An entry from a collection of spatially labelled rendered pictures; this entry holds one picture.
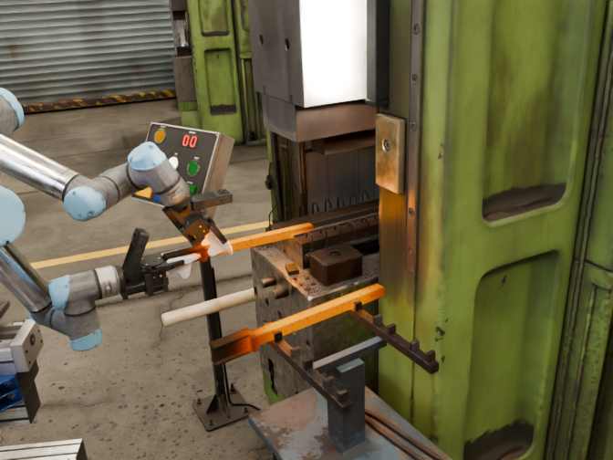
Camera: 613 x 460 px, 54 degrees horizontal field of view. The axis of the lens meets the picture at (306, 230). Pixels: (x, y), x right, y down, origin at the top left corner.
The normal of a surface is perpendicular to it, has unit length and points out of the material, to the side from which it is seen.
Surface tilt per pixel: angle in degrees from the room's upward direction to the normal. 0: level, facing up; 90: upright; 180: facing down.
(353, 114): 90
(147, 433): 0
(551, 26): 89
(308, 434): 0
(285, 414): 0
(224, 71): 90
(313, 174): 90
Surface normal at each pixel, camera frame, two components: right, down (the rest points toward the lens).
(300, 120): 0.47, 0.33
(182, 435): -0.04, -0.92
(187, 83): 0.23, 0.37
